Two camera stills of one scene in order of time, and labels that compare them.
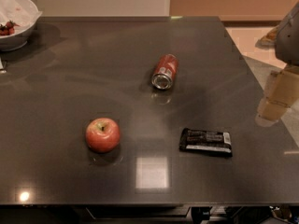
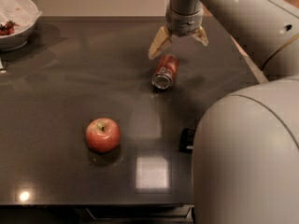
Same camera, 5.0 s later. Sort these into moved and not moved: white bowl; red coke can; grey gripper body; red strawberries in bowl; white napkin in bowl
Moved: grey gripper body
Not moved: white bowl; white napkin in bowl; red strawberries in bowl; red coke can
